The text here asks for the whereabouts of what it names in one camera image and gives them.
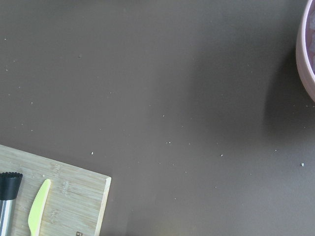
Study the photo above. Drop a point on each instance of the bamboo cutting board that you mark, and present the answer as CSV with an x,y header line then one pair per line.
x,y
76,200

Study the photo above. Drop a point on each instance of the yellow plastic knife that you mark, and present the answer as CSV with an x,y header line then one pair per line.
x,y
37,208

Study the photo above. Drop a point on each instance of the pink ice bucket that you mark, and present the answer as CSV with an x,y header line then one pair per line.
x,y
304,57

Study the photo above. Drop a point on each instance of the steel muddler black tip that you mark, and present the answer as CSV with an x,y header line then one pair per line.
x,y
9,188

